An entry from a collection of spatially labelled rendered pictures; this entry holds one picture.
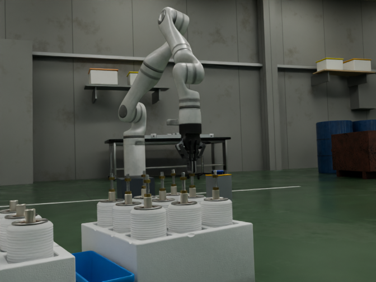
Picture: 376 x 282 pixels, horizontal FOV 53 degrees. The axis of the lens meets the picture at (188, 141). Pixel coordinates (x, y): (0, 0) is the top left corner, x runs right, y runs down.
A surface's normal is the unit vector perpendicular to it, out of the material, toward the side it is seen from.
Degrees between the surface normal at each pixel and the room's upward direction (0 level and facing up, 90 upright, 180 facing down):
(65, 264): 90
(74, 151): 90
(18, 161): 81
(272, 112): 90
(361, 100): 90
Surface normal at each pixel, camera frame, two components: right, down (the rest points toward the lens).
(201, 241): 0.57, -0.05
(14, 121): 0.31, -0.21
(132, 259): -0.82, 0.00
